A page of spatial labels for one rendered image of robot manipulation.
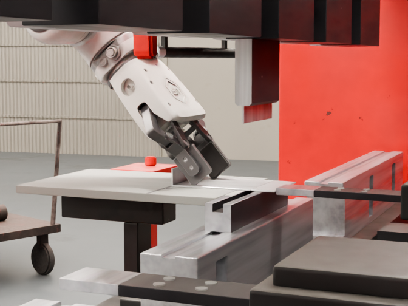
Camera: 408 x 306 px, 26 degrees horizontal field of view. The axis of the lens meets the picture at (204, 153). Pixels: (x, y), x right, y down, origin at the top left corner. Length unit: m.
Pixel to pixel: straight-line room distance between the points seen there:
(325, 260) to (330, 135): 1.39
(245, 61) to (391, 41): 0.90
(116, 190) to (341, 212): 0.44
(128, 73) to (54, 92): 10.19
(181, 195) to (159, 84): 0.16
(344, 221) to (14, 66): 10.29
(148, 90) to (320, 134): 0.89
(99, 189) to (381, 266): 0.58
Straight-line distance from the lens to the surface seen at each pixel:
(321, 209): 1.36
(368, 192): 1.00
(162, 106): 1.05
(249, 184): 1.07
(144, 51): 0.92
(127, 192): 1.02
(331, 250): 0.55
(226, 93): 10.43
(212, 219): 0.94
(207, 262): 0.84
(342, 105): 1.89
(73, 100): 11.14
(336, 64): 1.89
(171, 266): 0.83
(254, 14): 0.91
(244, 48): 1.00
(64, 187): 1.07
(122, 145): 10.89
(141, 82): 1.06
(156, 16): 0.70
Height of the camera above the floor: 1.15
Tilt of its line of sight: 6 degrees down
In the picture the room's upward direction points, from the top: straight up
